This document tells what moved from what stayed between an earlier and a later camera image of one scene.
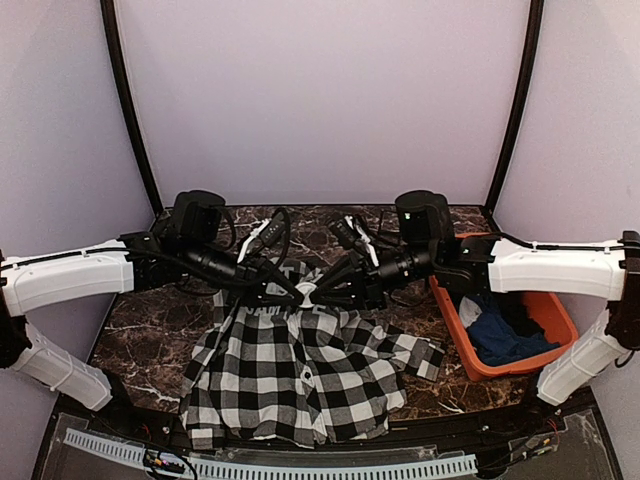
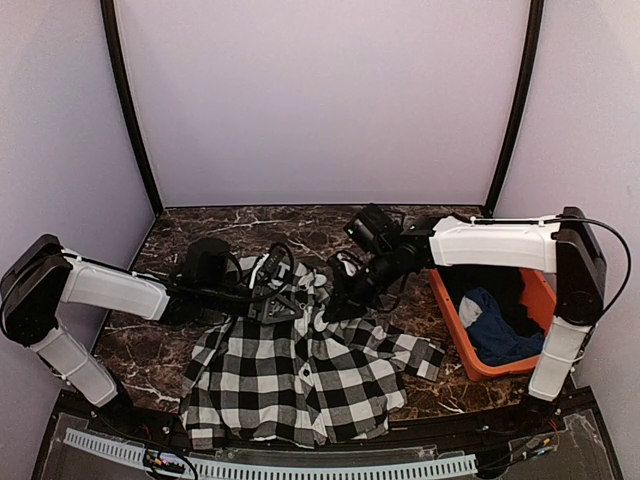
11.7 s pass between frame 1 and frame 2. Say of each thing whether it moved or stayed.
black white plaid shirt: stayed
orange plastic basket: stayed
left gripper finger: moved
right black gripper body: stayed
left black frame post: stayed
